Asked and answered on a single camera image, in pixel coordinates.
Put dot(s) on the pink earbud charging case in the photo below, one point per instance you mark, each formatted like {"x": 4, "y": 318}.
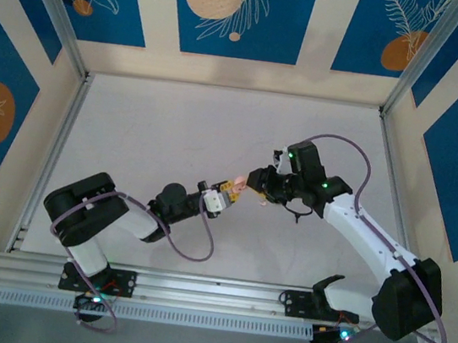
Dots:
{"x": 240, "y": 181}

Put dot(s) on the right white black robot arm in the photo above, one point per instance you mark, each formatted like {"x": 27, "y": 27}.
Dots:
{"x": 365, "y": 233}

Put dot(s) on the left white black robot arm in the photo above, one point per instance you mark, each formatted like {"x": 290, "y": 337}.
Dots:
{"x": 132, "y": 222}

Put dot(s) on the black controller board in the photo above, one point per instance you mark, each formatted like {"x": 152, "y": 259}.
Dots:
{"x": 325, "y": 336}
{"x": 87, "y": 301}

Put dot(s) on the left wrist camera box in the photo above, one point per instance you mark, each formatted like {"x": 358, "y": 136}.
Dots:
{"x": 214, "y": 201}

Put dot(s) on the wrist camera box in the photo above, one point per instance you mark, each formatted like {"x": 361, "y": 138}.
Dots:
{"x": 214, "y": 201}
{"x": 283, "y": 164}

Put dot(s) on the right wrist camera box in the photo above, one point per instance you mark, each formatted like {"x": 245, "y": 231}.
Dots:
{"x": 283, "y": 164}

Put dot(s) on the aluminium table side rail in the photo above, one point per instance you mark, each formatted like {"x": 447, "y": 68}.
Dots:
{"x": 55, "y": 155}
{"x": 396, "y": 178}

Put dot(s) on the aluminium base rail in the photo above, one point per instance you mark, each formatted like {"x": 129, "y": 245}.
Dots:
{"x": 211, "y": 295}

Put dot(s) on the aluminium frame post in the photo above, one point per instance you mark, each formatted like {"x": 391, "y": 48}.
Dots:
{"x": 432, "y": 59}
{"x": 59, "y": 7}

